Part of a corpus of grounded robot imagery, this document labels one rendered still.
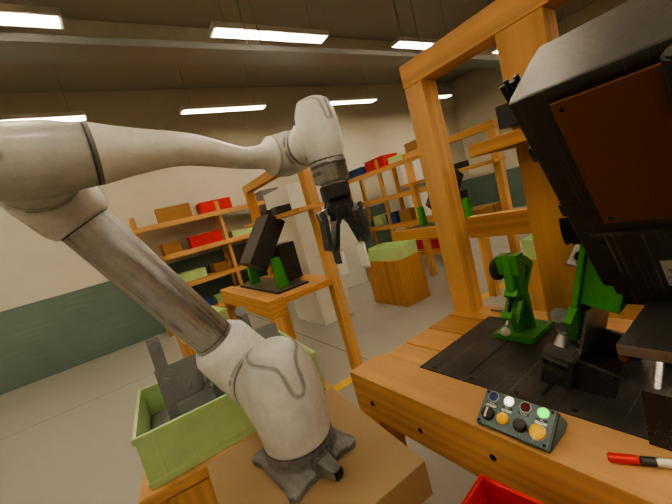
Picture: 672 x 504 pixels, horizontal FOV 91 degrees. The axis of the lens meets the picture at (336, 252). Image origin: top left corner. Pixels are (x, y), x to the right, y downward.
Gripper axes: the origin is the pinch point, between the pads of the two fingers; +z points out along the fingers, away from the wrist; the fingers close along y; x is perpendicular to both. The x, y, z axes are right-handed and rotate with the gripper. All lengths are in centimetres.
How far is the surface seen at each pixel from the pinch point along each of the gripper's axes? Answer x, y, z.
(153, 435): -46, 54, 37
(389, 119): -636, -728, -227
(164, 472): -46, 55, 49
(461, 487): -35, -54, 131
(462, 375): 8.5, -20.9, 41.3
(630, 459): 48, -11, 40
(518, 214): 6, -74, 5
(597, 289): 42, -29, 16
